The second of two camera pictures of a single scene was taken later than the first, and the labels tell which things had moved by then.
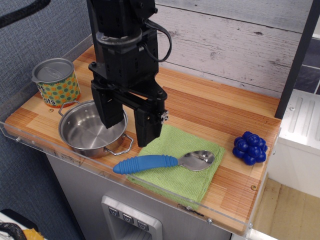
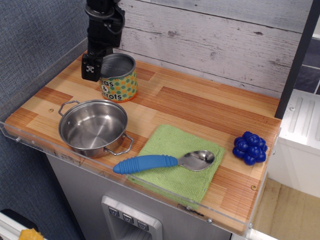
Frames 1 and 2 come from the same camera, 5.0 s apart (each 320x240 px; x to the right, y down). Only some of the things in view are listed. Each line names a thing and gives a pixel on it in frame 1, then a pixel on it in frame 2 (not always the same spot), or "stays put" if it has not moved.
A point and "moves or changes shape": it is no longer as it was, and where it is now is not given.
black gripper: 131,70 -> 101,39
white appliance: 295,159 stays put
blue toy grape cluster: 250,147 stays put
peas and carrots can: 57,82 moves or changes shape
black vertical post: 295,72 stays put
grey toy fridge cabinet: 107,206 stays put
